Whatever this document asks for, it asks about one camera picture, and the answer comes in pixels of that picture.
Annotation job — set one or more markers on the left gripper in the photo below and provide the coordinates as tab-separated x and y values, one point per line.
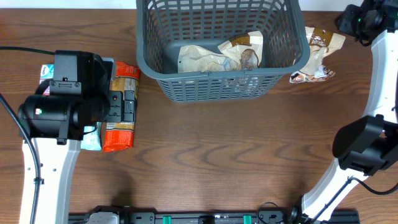
115	113

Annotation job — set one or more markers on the brown topped Pantree bag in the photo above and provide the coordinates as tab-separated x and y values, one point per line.
322	43

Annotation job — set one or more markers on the Kleenex tissue multipack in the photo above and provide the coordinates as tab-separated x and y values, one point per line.
46	76

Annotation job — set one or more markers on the plain beige snack bag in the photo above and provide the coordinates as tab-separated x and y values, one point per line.
193	58

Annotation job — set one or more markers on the beige brown snack bag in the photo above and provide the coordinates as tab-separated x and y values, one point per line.
244	50

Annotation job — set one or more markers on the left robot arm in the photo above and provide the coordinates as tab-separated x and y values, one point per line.
55	117

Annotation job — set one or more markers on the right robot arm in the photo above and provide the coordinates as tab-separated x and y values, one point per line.
369	144

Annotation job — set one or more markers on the orange biscuit packet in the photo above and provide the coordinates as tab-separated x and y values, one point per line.
120	136

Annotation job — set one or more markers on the small mint snack packet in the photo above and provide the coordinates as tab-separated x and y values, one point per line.
92	138

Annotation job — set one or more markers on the grey plastic basket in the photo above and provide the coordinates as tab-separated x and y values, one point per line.
163	27

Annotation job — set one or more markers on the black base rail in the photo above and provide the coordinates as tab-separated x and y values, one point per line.
125	215

